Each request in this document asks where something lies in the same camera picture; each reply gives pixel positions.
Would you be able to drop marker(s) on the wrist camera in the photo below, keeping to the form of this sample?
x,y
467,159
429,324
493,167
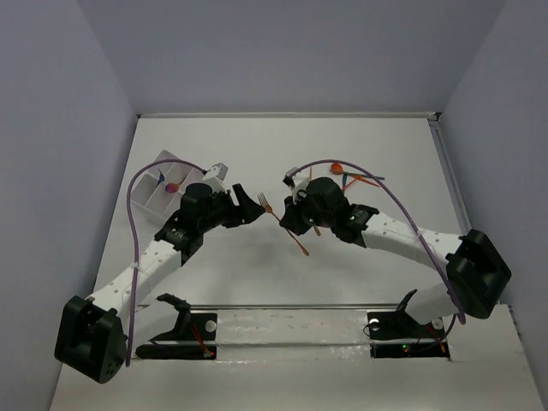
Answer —
x,y
295,179
215,177

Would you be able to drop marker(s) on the teal plastic chopstick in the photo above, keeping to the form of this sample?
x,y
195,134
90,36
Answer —
x,y
364,174

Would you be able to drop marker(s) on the blue plastic fork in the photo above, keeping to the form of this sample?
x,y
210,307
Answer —
x,y
161,177

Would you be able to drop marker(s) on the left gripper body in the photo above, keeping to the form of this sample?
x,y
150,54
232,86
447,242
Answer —
x,y
234,205

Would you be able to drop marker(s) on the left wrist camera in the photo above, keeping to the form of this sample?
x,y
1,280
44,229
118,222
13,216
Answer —
x,y
215,177

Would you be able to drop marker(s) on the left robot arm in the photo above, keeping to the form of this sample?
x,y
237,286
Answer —
x,y
96,334

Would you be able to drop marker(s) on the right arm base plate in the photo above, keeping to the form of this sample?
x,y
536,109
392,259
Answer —
x,y
391,339

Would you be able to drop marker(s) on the aluminium table rail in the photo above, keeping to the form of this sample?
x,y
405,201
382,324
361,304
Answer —
x,y
458,201

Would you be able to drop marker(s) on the orange plastic spoon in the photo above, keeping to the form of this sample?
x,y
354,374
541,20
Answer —
x,y
349,178

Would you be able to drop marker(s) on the white divided organizer tray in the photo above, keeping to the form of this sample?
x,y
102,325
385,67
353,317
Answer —
x,y
157,193

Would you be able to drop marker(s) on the orange plastic chopstick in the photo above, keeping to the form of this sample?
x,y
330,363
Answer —
x,y
353,181

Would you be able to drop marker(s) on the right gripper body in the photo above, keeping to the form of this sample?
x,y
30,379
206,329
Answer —
x,y
305,215

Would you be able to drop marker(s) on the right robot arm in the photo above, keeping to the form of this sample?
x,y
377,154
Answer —
x,y
371,228

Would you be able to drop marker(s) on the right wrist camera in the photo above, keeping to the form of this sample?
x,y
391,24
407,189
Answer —
x,y
295,179

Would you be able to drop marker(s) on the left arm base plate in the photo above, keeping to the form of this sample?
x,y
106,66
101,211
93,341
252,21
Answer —
x,y
169,329

